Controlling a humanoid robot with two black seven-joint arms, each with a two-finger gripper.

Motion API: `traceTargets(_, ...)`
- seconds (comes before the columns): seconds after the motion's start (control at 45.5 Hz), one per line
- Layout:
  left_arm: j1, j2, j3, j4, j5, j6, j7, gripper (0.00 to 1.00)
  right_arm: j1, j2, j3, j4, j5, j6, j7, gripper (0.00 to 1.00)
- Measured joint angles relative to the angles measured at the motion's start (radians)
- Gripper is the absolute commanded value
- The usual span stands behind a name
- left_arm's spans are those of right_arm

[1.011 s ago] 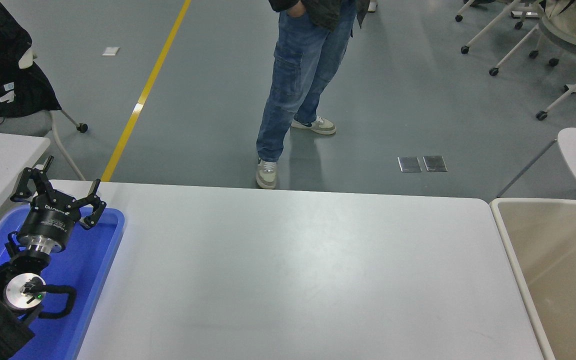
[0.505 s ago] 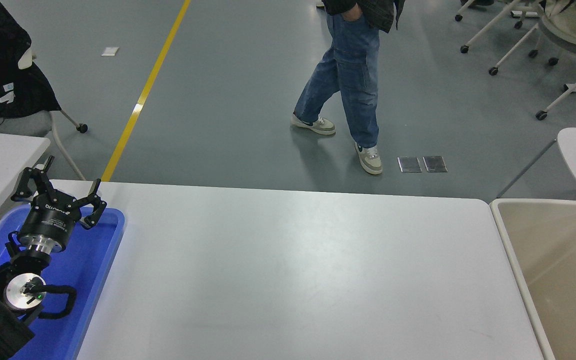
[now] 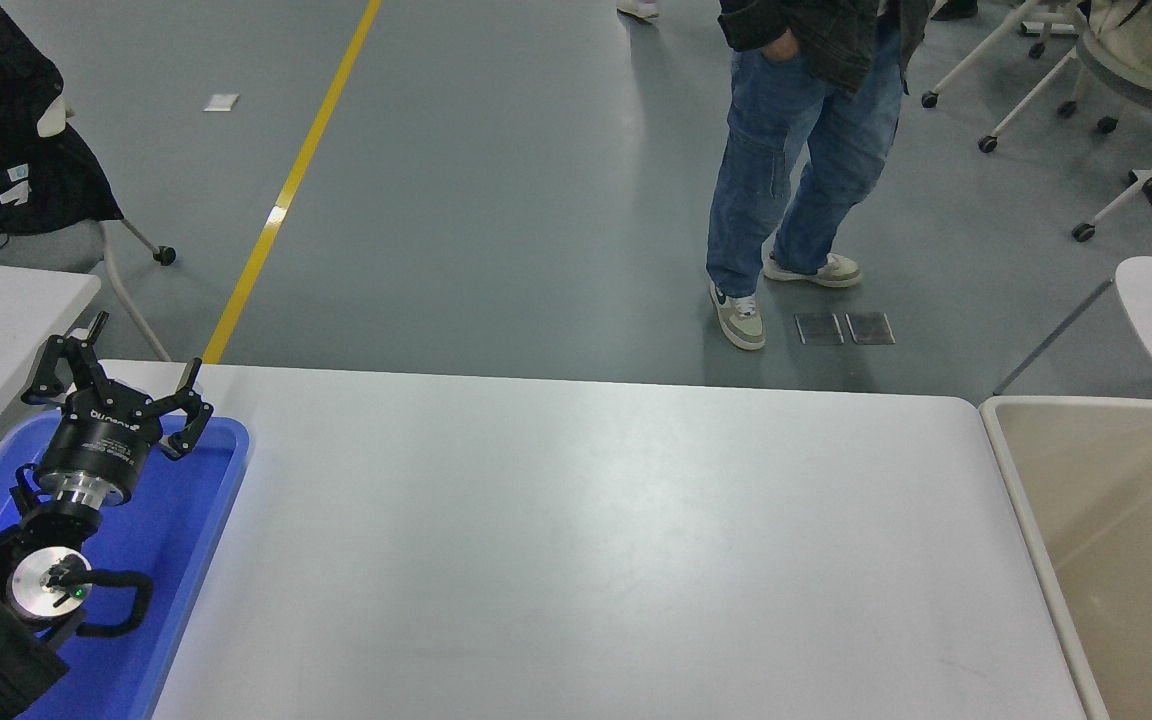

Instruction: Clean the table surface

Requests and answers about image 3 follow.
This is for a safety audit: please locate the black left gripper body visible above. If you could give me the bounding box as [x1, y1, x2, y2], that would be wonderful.
[34, 385, 159, 493]

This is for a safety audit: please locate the cream jacket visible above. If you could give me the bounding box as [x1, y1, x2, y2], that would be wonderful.
[1086, 0, 1152, 96]

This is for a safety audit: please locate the metal floor plate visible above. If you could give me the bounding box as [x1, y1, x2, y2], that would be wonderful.
[795, 313, 845, 347]
[845, 312, 896, 346]

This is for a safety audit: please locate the large pale bin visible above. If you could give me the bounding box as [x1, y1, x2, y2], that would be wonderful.
[979, 397, 1152, 720]

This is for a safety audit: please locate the grey chair with white legs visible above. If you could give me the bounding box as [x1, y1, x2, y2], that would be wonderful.
[1071, 0, 1152, 241]
[921, 0, 1077, 153]
[0, 95, 177, 363]

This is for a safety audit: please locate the blue plastic tray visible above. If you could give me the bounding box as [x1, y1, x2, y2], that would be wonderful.
[0, 410, 253, 720]

